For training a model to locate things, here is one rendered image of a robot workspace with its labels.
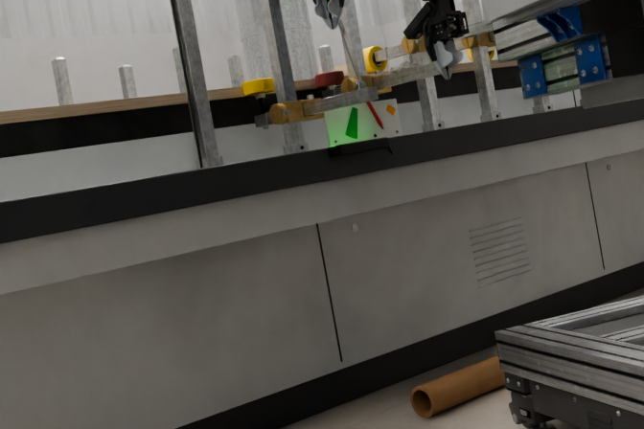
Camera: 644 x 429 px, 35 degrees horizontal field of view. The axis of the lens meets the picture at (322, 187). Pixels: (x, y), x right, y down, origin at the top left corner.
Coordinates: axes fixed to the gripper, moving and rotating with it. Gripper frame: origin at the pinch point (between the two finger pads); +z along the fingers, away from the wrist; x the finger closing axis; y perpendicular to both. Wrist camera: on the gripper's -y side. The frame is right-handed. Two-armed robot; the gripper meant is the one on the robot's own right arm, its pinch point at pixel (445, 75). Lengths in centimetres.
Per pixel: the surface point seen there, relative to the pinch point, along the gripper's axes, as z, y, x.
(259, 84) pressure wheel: -7.3, -38.3, -27.1
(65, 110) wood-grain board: -7, -46, -78
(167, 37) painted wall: -165, -782, 444
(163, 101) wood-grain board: -7, -46, -52
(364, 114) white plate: 5.1, -23.9, -6.3
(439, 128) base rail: 11.9, -24.1, 20.9
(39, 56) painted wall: -151, -766, 282
